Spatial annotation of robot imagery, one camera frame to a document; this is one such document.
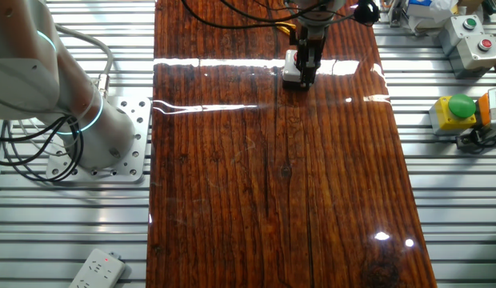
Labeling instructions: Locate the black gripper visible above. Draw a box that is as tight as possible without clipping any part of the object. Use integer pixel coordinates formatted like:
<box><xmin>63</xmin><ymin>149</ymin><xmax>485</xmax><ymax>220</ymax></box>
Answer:
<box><xmin>296</xmin><ymin>19</ymin><xmax>330</xmax><ymax>90</ymax></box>

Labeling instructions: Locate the grey box red mushroom button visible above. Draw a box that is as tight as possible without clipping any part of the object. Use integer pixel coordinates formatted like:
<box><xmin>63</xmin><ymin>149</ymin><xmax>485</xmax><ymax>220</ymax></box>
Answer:
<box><xmin>282</xmin><ymin>49</ymin><xmax>316</xmax><ymax>91</ymax></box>

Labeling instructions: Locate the grey box green flat button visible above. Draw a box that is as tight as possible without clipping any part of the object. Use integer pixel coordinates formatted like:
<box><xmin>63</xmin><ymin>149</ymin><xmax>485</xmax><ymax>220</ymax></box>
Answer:
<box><xmin>438</xmin><ymin>14</ymin><xmax>486</xmax><ymax>55</ymax></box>

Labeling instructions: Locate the yellow box green mushroom button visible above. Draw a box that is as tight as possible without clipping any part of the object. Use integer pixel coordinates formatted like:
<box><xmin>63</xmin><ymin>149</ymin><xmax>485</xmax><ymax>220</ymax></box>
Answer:
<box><xmin>428</xmin><ymin>94</ymin><xmax>479</xmax><ymax>136</ymax></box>

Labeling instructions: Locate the grey box red flat button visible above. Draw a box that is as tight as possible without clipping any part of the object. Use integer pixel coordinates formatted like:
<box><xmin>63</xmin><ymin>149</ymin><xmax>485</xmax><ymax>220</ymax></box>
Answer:
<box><xmin>449</xmin><ymin>34</ymin><xmax>496</xmax><ymax>80</ymax></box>

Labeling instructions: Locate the yellow clothespin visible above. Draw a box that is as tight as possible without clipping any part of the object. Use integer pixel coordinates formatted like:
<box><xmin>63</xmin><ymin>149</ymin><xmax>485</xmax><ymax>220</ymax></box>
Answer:
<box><xmin>274</xmin><ymin>22</ymin><xmax>298</xmax><ymax>37</ymax></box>

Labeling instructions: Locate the blue white small box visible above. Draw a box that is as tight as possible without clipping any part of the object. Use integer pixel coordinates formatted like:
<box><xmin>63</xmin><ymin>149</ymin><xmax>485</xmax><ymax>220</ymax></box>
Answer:
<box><xmin>406</xmin><ymin>0</ymin><xmax>433</xmax><ymax>18</ymax></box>

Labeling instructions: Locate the wood grain board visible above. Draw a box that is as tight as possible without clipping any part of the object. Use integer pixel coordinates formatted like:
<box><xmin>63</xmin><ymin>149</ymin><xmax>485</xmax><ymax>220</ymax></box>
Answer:
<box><xmin>146</xmin><ymin>0</ymin><xmax>438</xmax><ymax>288</ymax></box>

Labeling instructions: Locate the white crumpled plastic bag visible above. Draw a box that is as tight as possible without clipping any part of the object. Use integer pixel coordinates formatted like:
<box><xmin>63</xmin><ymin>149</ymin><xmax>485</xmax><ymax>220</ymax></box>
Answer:
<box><xmin>430</xmin><ymin>0</ymin><xmax>459</xmax><ymax>15</ymax></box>

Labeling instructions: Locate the cardboard box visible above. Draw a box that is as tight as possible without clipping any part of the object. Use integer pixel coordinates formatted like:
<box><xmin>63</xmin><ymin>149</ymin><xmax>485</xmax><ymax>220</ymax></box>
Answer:
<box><xmin>457</xmin><ymin>0</ymin><xmax>485</xmax><ymax>15</ymax></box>

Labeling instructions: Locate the black clamp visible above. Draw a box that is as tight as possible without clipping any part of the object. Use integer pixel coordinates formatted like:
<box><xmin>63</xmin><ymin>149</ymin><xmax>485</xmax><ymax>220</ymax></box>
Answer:
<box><xmin>455</xmin><ymin>127</ymin><xmax>496</xmax><ymax>155</ymax></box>

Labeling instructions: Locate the orange white device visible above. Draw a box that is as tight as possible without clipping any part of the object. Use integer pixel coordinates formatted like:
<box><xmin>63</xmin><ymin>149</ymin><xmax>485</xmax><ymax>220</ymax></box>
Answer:
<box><xmin>477</xmin><ymin>86</ymin><xmax>496</xmax><ymax>130</ymax></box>

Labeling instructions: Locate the white power strip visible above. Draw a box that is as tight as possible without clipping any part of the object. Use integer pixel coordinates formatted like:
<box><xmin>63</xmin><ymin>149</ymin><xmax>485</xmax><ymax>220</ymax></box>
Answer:
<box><xmin>68</xmin><ymin>248</ymin><xmax>127</xmax><ymax>288</ymax></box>

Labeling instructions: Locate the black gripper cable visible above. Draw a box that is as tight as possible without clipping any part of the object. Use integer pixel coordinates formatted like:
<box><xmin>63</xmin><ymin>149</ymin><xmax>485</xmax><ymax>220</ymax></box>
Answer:
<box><xmin>218</xmin><ymin>0</ymin><xmax>357</xmax><ymax>24</ymax></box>

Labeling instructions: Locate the black cable strap knot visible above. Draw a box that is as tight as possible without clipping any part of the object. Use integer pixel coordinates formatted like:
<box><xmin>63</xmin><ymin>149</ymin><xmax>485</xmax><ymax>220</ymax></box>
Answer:
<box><xmin>354</xmin><ymin>0</ymin><xmax>381</xmax><ymax>24</ymax></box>

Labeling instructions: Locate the black camera cable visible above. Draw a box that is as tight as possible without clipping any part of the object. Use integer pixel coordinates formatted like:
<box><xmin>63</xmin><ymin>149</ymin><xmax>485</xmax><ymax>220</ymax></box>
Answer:
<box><xmin>179</xmin><ymin>0</ymin><xmax>299</xmax><ymax>32</ymax></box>

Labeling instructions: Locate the metal bracket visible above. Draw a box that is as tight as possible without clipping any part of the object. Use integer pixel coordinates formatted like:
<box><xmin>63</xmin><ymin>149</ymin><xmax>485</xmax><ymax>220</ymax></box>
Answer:
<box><xmin>387</xmin><ymin>0</ymin><xmax>405</xmax><ymax>28</ymax></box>

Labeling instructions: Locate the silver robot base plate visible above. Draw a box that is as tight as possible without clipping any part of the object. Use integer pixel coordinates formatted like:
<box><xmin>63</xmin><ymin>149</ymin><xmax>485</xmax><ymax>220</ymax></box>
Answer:
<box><xmin>46</xmin><ymin>95</ymin><xmax>152</xmax><ymax>184</ymax></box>

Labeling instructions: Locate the grey cable with metal plug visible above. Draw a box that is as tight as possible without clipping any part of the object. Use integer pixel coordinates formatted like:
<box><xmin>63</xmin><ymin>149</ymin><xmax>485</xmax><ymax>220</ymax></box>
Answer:
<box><xmin>55</xmin><ymin>23</ymin><xmax>114</xmax><ymax>99</ymax></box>

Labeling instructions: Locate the black cable bundle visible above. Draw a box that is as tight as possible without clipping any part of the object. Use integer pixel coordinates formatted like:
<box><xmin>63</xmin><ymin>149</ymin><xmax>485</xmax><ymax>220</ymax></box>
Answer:
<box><xmin>0</xmin><ymin>115</ymin><xmax>85</xmax><ymax>184</ymax></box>

